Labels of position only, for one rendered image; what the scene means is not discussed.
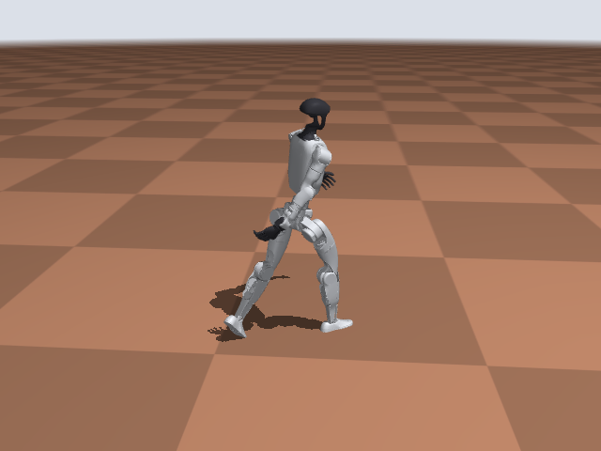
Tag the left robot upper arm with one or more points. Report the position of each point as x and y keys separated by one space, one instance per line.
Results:
x=291 y=134

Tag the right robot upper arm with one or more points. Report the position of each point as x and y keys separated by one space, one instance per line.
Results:
x=321 y=159

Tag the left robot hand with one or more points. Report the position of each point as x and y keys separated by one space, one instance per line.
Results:
x=325 y=178

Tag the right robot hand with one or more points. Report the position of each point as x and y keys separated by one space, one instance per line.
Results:
x=271 y=232

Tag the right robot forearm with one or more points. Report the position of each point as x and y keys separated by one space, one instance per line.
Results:
x=299 y=202

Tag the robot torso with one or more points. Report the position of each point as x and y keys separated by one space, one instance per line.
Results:
x=300 y=159

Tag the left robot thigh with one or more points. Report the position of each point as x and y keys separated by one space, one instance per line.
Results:
x=276 y=248

